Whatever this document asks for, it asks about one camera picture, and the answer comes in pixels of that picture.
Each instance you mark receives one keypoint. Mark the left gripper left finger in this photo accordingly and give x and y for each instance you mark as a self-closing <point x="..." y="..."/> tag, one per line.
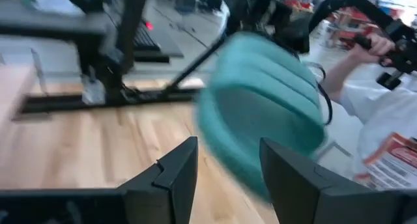
<point x="163" y="191"/>

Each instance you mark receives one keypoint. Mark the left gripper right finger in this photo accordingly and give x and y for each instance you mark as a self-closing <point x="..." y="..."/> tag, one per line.
<point x="309" y="201"/>

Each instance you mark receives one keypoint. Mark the teal rubber slide sandal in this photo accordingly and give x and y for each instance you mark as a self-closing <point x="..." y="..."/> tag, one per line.
<point x="260" y="97"/>

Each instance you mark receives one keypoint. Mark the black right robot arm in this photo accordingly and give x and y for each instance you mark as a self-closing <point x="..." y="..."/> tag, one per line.
<point x="133" y="28"/>

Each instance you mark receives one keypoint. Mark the orange white printed box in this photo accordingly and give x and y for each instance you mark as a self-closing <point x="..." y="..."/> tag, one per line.
<point x="394" y="165"/>

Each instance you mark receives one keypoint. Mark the person's hand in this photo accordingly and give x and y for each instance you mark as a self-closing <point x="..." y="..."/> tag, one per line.
<point x="378" y="48"/>

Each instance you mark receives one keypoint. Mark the person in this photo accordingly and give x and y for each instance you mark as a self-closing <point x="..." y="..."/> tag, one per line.
<point x="384" y="113"/>

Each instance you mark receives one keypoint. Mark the backlit black keyboard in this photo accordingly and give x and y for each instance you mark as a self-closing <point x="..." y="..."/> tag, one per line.
<point x="145" y="41"/>

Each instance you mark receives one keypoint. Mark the grey desk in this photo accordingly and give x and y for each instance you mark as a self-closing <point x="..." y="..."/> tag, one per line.
<point x="49" y="22"/>

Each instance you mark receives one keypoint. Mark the black aluminium rig frame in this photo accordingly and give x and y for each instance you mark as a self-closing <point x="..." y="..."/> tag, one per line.
<point x="65" y="102"/>

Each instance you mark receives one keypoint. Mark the wooden shelf with black frame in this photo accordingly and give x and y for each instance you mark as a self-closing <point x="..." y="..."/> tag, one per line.
<point x="13" y="90"/>

